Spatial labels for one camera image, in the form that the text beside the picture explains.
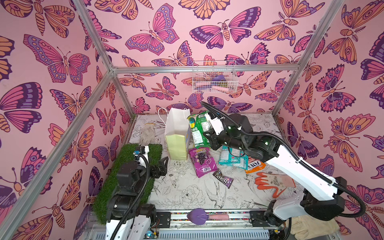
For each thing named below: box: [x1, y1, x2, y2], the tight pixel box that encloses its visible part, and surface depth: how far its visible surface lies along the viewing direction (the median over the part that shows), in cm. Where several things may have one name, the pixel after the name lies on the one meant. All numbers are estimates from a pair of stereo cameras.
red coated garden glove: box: [255, 172, 296, 199], surface depth 85 cm
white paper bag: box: [164, 107, 191, 161], surface depth 89 cm
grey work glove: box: [139, 123, 156, 146], surface depth 109 cm
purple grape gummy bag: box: [188, 147, 218, 178], surface depth 90 cm
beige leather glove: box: [291, 215, 340, 240], surface depth 71 cm
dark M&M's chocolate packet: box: [212, 168, 234, 189], surface depth 87 cm
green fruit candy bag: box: [187, 111, 212, 148], surface depth 65 cm
